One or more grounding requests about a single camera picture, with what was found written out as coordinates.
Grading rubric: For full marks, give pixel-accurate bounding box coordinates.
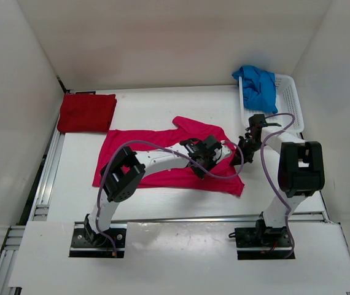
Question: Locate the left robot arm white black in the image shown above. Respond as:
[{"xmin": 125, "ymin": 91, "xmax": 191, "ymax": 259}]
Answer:
[{"xmin": 84, "ymin": 135, "xmax": 238, "ymax": 246}]

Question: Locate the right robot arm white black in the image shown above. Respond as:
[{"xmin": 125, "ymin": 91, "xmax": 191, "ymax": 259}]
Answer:
[{"xmin": 230, "ymin": 112, "xmax": 325, "ymax": 246}]

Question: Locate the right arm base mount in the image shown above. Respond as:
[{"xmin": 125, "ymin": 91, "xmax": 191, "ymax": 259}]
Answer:
[{"xmin": 228, "ymin": 220, "xmax": 295, "ymax": 261}]

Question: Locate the pink t-shirt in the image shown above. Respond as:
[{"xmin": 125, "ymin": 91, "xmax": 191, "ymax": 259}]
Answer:
[{"xmin": 91, "ymin": 116, "xmax": 246, "ymax": 198}]

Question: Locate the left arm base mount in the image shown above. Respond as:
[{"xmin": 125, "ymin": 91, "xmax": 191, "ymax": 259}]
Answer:
[{"xmin": 69, "ymin": 222, "xmax": 127, "ymax": 259}]

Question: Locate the aluminium frame rail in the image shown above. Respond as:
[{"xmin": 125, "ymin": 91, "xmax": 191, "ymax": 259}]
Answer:
[{"xmin": 0, "ymin": 88, "xmax": 74, "ymax": 295}]

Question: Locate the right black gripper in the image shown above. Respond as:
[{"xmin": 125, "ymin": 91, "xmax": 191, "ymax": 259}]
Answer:
[{"xmin": 229, "ymin": 135, "xmax": 265, "ymax": 167}]

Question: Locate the blue t-shirt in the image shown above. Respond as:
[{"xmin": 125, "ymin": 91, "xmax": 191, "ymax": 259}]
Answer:
[{"xmin": 231, "ymin": 65, "xmax": 278, "ymax": 114}]

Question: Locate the white plastic basket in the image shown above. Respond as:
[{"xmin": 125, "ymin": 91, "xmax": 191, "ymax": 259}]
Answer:
[{"xmin": 238, "ymin": 74, "xmax": 304, "ymax": 133}]

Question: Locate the dark red t-shirt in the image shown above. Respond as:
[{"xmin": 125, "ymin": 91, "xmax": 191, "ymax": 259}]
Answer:
[{"xmin": 57, "ymin": 93, "xmax": 117, "ymax": 133}]

